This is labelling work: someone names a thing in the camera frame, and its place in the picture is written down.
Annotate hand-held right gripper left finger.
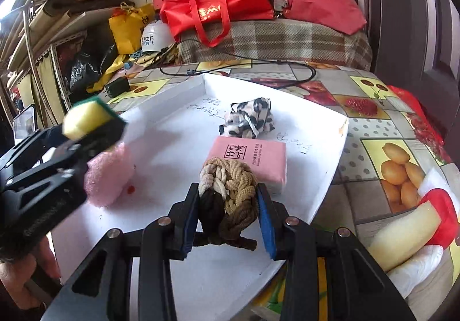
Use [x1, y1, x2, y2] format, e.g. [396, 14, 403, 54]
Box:
[50, 182, 202, 321]

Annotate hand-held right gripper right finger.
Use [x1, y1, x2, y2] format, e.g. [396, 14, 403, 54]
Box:
[256, 182, 408, 321]

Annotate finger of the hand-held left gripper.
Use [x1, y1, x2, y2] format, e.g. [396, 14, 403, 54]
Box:
[47, 121, 127, 173]

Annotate pink fluffy puff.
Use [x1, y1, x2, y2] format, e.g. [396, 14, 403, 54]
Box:
[84, 141, 136, 207]

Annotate yellow green sponge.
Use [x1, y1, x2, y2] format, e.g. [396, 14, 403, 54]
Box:
[63, 96, 126, 142]

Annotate brown beige braided hair ties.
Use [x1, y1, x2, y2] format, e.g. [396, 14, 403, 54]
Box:
[199, 157, 259, 251]

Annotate pink tissue packet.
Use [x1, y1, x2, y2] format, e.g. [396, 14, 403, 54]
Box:
[206, 136, 288, 195]

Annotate white cardboard box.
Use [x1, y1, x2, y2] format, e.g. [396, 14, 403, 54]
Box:
[40, 73, 350, 321]

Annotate black white patterned scrunchie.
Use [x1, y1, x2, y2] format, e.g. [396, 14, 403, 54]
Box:
[217, 97, 277, 139]

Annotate pale yellow foam sponge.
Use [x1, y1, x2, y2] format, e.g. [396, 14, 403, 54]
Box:
[368, 199, 443, 272]

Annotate white sock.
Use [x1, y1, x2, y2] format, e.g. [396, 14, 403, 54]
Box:
[387, 245, 443, 299]

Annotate person's left hand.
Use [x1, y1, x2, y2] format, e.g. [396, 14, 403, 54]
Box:
[0, 237, 62, 311]

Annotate black power adapter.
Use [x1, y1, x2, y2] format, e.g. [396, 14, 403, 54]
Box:
[104, 78, 132, 99]

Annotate smartphone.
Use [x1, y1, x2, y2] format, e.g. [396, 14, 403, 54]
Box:
[12, 105, 37, 146]

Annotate black plastic bag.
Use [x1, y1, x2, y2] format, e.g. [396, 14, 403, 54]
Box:
[68, 44, 119, 92]

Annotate yellow shopping bag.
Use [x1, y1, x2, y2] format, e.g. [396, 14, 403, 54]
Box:
[109, 3, 156, 56]

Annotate white helmet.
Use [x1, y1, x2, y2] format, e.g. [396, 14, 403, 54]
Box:
[140, 19, 177, 54]

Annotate metal storage shelf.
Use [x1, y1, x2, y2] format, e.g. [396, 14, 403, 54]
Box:
[0, 0, 126, 135]

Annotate fruit printed tablecloth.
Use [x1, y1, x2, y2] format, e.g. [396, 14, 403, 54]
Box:
[104, 59, 460, 321]

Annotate plaid covered bench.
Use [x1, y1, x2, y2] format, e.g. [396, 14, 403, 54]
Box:
[178, 18, 373, 71]

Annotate red tote bag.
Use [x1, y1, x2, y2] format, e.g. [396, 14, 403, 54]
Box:
[160, 0, 284, 49]

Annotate black cable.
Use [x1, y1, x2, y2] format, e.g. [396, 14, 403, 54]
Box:
[160, 39, 317, 92]

